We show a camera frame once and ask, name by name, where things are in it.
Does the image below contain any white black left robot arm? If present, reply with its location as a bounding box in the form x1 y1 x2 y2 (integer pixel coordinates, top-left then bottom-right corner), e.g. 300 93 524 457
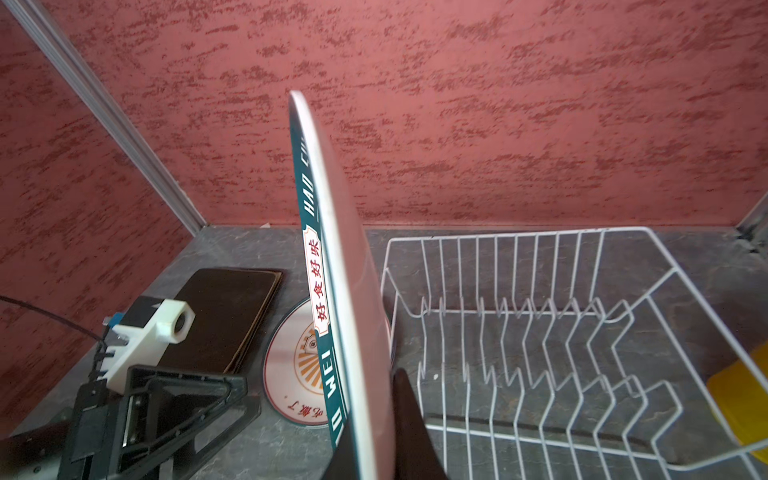
1 366 261 479

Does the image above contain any aluminium corner post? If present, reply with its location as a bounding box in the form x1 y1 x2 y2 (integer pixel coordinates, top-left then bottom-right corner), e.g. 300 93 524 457
3 0 207 236
736 193 768 257

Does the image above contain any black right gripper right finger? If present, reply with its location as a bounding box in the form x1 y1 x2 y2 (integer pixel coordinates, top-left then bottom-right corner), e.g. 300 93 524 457
392 368 447 479

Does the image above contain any aluminium right corner post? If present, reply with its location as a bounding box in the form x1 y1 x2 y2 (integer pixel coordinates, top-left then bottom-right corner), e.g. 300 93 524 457
736 193 768 257

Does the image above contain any aluminium left corner post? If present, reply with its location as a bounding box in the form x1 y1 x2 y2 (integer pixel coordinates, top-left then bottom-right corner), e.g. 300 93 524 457
3 0 207 236

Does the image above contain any yellow pen cup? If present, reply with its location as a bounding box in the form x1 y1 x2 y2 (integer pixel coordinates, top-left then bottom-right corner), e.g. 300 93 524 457
706 360 767 445

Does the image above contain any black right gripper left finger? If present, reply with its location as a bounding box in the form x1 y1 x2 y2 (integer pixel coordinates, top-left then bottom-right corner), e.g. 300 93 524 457
321 429 359 480

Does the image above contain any white round plate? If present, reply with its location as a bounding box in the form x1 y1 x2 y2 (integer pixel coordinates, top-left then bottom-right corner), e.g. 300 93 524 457
289 90 396 479
263 299 328 427

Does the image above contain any white wire dish rack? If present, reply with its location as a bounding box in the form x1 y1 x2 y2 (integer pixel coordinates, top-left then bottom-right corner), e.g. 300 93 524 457
381 228 767 479

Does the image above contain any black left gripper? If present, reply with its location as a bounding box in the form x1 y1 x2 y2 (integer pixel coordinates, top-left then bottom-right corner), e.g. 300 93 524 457
57 366 261 479

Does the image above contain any dark square plate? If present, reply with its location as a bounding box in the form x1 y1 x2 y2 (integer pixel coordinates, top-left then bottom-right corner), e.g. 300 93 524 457
158 268 283 374

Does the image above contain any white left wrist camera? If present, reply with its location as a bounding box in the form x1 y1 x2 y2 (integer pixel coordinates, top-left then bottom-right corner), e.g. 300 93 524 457
99 296 195 394

